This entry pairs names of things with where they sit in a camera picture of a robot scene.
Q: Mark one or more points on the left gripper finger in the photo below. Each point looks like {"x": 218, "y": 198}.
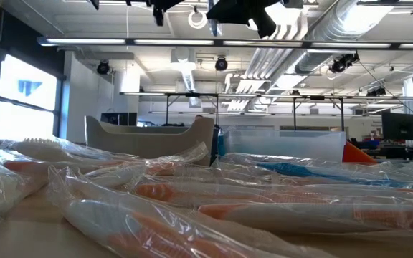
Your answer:
{"x": 159, "y": 12}

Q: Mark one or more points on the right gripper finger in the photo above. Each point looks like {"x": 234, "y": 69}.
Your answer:
{"x": 246, "y": 10}

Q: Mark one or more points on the blue toothbrush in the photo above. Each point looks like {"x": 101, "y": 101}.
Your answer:
{"x": 285, "y": 169}

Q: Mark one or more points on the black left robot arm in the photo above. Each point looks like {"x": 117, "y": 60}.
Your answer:
{"x": 93, "y": 3}

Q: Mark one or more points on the long ceiling light bar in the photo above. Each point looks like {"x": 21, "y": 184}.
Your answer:
{"x": 174, "y": 42}

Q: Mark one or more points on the white ceiling fixture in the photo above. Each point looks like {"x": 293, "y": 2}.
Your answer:
{"x": 289, "y": 21}

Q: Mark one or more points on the white ceiling vent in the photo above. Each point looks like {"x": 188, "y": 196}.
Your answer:
{"x": 184, "y": 64}

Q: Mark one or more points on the black ceiling spotlight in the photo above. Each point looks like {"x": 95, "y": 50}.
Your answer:
{"x": 103, "y": 68}
{"x": 221, "y": 64}

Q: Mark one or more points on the person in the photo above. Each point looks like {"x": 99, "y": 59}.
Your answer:
{"x": 199, "y": 117}

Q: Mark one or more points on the black computer monitor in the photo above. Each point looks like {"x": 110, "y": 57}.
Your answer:
{"x": 400, "y": 125}
{"x": 118, "y": 119}

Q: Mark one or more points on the beige plastic bin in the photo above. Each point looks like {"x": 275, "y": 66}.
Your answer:
{"x": 149, "y": 143}

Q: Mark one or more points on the teal plastic bin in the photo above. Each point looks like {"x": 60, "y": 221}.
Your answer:
{"x": 221, "y": 145}

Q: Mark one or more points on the clear plastic bin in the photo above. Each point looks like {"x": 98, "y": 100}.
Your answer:
{"x": 282, "y": 143}

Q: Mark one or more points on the window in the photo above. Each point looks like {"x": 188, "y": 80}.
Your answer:
{"x": 27, "y": 107}

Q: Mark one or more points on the orange cloth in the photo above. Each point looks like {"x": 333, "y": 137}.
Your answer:
{"x": 355, "y": 156}

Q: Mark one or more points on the silver ventilation duct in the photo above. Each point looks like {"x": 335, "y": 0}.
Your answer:
{"x": 328, "y": 28}

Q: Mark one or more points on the black workbench frame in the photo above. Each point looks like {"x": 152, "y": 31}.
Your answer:
{"x": 216, "y": 107}

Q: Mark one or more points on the black overhead camera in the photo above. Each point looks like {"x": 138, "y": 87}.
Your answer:
{"x": 342, "y": 63}

